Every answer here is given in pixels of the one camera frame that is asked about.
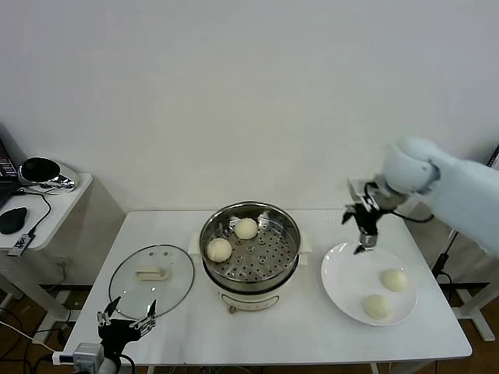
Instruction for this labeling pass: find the black hub cable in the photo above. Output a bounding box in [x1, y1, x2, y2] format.
[15, 186, 53, 237]

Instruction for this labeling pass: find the cream electric cooking pot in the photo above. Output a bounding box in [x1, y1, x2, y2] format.
[193, 255, 310, 315]

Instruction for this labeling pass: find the white side table beige panel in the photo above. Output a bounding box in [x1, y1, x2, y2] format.
[0, 172, 128, 324]

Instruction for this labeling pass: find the stainless steel steamer basket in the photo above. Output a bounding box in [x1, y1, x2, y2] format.
[188, 201, 315, 291]

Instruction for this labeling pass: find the black computer mouse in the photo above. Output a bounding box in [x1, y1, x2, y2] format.
[0, 206, 30, 235]

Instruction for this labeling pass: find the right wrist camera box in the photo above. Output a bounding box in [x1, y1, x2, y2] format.
[348, 178, 377, 202]

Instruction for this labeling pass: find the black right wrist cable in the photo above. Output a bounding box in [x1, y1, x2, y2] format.
[389, 208, 436, 224]

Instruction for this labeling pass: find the white steamed baozi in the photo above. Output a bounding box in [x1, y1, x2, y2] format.
[380, 267, 410, 293]
[233, 217, 259, 240]
[206, 238, 234, 263]
[363, 294, 394, 322]

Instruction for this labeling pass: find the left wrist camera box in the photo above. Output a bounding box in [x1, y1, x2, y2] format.
[52, 341, 105, 369]

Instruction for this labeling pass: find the black power adapter cable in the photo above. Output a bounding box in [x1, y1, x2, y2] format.
[430, 252, 453, 309]

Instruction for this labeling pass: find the large white round plate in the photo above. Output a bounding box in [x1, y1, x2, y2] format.
[320, 242, 419, 326]

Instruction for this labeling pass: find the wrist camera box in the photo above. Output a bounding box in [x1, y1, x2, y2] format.
[52, 341, 105, 369]
[348, 178, 377, 202]

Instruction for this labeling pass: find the round glass pot lid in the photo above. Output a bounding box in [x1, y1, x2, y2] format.
[108, 244, 196, 321]

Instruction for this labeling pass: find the grey usb hub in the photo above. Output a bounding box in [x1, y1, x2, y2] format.
[8, 232, 34, 257]

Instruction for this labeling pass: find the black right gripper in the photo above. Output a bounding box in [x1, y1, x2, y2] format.
[342, 203, 386, 256]

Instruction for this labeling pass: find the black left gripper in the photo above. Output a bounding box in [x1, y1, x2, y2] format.
[96, 295, 158, 354]

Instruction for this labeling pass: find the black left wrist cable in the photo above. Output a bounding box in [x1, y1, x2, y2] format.
[116, 351, 136, 370]

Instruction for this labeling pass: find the shiny chrome domed device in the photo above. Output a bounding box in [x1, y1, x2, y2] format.
[18, 157, 81, 189]

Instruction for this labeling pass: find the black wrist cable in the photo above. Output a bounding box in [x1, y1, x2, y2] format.
[389, 208, 436, 224]
[116, 351, 136, 370]

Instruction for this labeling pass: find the white floor cable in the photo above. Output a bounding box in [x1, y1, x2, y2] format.
[0, 319, 55, 354]

